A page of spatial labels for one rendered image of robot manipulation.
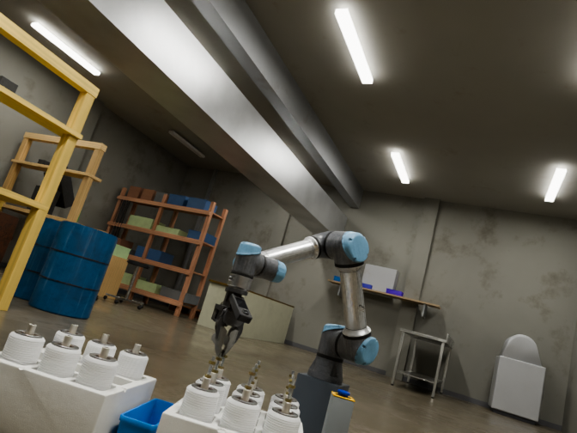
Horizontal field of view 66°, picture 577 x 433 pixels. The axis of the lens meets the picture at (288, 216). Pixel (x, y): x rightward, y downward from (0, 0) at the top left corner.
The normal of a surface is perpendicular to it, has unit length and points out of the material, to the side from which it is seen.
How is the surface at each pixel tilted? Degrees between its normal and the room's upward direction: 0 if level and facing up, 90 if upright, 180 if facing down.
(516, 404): 90
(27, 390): 90
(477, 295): 90
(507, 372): 90
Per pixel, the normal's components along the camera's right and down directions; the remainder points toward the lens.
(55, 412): -0.06, -0.24
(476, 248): -0.37, -0.31
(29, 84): 0.89, 0.16
